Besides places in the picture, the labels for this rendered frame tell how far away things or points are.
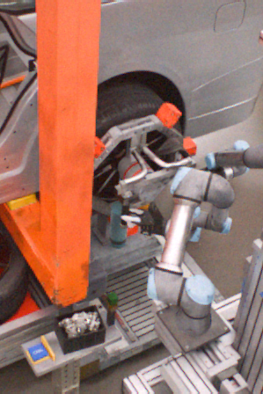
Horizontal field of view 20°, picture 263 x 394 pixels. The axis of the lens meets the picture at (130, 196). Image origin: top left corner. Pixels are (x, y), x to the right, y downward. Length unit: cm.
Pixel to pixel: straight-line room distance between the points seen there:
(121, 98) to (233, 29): 64
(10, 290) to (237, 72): 157
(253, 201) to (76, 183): 209
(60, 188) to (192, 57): 109
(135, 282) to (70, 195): 133
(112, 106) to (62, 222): 70
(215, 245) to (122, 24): 171
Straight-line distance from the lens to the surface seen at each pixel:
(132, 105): 350
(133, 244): 415
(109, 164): 368
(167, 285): 295
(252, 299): 293
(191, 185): 296
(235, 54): 383
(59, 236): 311
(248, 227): 467
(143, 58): 348
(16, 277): 363
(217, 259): 445
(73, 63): 257
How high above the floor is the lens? 332
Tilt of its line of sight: 45 degrees down
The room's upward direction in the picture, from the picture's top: 6 degrees clockwise
